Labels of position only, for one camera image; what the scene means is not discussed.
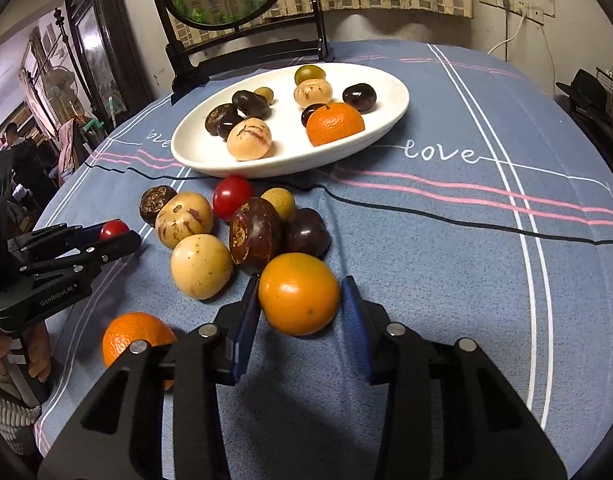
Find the dark wooden cabinet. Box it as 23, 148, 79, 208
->
66, 0, 154, 128

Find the white round plate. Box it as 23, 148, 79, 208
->
171, 63, 409, 178

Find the blue checked tablecloth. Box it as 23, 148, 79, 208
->
34, 41, 613, 474

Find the standing electric fan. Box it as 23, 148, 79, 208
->
41, 66, 78, 110

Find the black framed embroidery screen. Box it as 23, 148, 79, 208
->
154, 0, 335, 104

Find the black hat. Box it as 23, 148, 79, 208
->
556, 68, 608, 113

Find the small yellow longan fruit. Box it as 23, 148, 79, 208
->
261, 188, 297, 221

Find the pale yellow spotted fruit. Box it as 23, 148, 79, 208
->
171, 246, 233, 300

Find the orange mandarin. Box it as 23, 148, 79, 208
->
305, 102, 365, 146
101, 311, 180, 392

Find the yellow green round fruit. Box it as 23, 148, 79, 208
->
294, 64, 326, 86

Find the wall power socket strip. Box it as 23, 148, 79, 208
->
479, 0, 545, 25

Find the red cherry tomato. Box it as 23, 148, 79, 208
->
212, 176, 254, 223
99, 219, 130, 240

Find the person left hand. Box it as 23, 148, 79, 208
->
0, 322, 52, 382

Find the small olive longan fruit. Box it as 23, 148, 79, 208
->
254, 87, 274, 105

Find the tan smooth round fruit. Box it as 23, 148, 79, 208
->
293, 79, 332, 108

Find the dark plum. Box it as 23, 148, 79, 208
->
232, 90, 271, 119
285, 208, 331, 258
342, 82, 377, 114

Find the smooth orange round fruit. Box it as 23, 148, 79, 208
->
259, 252, 340, 337

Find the grey knitted sleeve forearm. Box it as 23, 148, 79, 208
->
0, 388, 42, 455

